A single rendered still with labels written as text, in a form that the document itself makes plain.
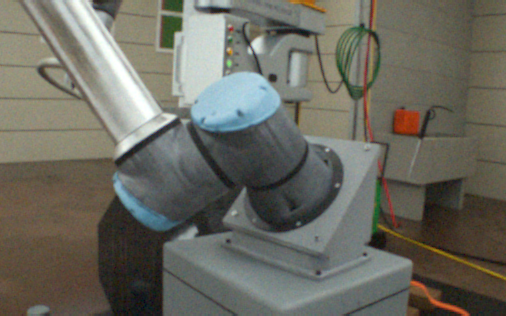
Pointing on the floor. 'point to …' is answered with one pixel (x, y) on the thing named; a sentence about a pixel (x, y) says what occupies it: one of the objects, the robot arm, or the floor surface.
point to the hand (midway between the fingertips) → (68, 82)
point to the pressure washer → (378, 209)
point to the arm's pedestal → (276, 284)
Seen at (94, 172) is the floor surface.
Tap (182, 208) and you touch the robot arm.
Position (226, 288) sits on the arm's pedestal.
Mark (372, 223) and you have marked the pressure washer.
